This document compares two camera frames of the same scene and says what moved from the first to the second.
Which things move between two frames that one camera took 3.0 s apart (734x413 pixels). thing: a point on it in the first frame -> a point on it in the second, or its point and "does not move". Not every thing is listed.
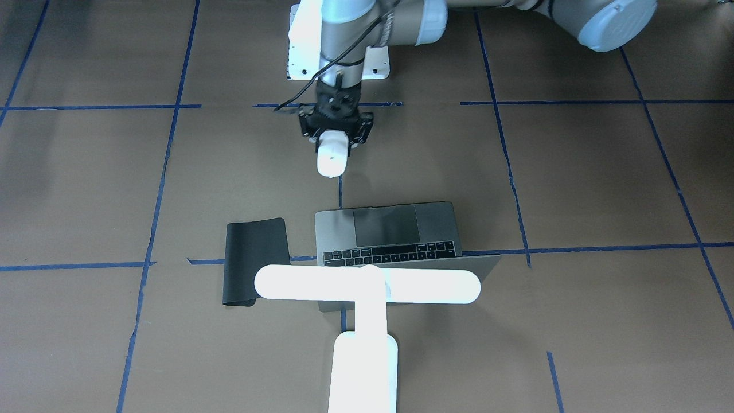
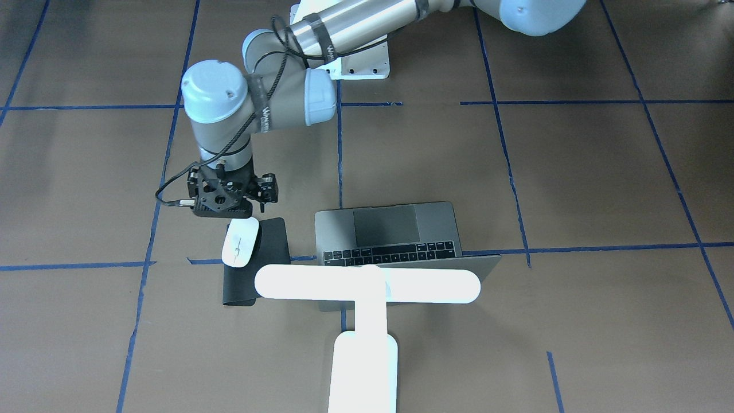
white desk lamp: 364,373 does not move
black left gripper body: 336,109 -> 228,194
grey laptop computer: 421,236 does not move
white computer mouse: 332,152 -> 239,241
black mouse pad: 249,246 does not move
